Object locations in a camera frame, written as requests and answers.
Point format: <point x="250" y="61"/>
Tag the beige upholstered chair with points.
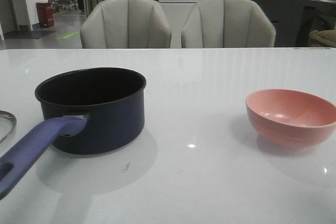
<point x="227" y="24"/>
<point x="126" y="24"/>

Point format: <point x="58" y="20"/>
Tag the red trash bin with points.
<point x="44" y="12"/>

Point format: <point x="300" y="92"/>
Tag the pink bowl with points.
<point x="291" y="118"/>

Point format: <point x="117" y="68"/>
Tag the right beige upholstered chair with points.
<point x="227" y="24"/>

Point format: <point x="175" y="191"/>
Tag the dark blue saucepan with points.
<point x="87" y="111"/>

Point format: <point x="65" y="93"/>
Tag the left beige upholstered chair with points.
<point x="126" y="24"/>

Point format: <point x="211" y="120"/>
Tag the dark floor mat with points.
<point x="35" y="34"/>

